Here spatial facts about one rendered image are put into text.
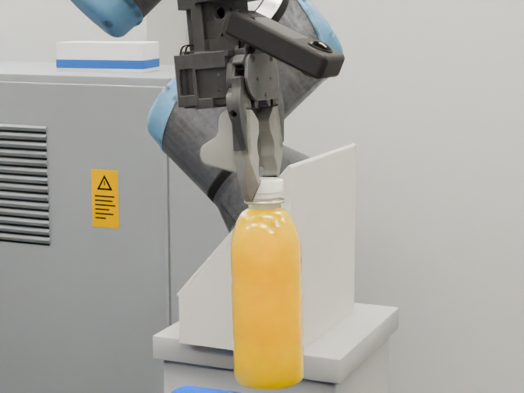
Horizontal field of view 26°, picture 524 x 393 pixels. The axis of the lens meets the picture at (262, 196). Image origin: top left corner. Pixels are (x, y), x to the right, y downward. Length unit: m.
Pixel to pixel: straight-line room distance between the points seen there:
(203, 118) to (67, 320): 1.22
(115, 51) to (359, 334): 1.35
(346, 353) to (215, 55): 0.75
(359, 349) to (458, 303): 2.09
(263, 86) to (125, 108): 1.64
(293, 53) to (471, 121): 2.70
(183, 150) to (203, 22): 0.73
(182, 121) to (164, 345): 0.36
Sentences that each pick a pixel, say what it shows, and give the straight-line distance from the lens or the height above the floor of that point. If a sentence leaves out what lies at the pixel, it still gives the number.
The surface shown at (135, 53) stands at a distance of 2.94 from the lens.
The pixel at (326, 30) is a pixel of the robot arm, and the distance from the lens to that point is 1.86.
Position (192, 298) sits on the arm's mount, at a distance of 1.77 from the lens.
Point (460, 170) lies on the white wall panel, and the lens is 3.80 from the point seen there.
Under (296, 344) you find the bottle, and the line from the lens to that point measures 1.16.
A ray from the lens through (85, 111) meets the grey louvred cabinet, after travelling 2.83.
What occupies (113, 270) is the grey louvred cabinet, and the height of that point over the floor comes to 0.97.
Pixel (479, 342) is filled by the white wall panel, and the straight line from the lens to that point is 3.91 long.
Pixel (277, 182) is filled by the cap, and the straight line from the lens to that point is 1.13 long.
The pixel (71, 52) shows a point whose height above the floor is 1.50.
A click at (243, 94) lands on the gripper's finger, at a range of 1.11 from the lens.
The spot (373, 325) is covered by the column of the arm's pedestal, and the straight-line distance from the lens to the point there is 1.90.
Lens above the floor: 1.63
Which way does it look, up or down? 10 degrees down
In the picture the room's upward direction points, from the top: straight up
